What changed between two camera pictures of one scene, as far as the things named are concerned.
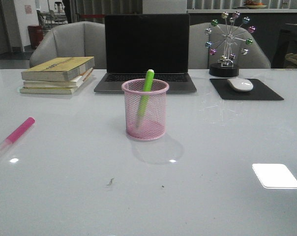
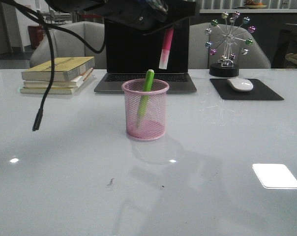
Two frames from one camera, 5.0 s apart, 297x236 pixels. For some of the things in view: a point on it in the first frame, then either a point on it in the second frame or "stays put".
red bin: [36, 35] stays put
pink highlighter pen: [17, 132] -> [168, 38]
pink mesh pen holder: [145, 111] stays put
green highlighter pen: [145, 97] stays put
